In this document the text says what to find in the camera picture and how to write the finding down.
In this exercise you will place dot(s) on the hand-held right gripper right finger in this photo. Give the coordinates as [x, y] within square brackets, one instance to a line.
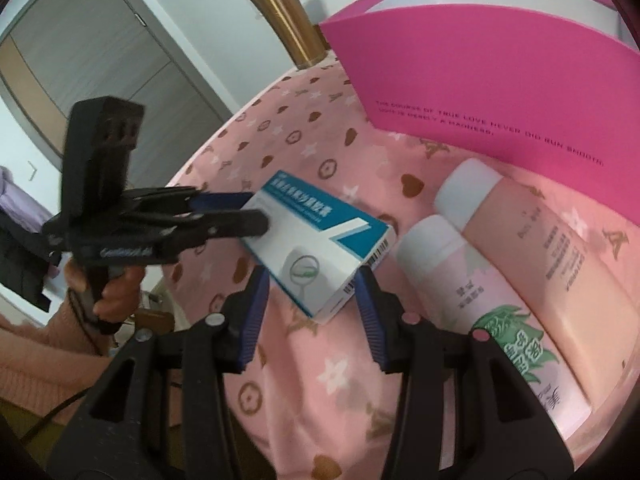
[372, 315]

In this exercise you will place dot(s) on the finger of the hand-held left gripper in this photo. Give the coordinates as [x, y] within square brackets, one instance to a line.
[220, 202]
[235, 225]

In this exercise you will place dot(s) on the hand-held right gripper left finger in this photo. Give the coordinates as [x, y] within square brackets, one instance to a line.
[252, 315]

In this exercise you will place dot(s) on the teal white medicine box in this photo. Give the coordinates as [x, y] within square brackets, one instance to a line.
[310, 240]

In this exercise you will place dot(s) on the salmon pink tube white cap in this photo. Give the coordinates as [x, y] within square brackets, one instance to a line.
[540, 245]

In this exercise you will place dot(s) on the pink cardboard box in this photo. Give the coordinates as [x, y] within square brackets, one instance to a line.
[475, 60]

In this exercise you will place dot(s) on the person's left forearm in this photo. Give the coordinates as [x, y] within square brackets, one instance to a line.
[40, 355]

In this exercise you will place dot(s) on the person's left hand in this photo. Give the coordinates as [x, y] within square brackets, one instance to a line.
[122, 292]

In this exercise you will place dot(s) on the green leaf print tube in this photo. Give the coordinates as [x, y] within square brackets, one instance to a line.
[450, 285]

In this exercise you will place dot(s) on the pink printed cloth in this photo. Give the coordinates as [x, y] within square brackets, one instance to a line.
[300, 160]

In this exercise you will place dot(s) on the purple cloth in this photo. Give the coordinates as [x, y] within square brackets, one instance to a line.
[15, 195]

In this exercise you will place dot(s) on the grey wardrobe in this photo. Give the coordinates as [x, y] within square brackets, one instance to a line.
[100, 50]

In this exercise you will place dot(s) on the gold tumbler with black lid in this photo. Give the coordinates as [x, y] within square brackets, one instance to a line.
[290, 25]

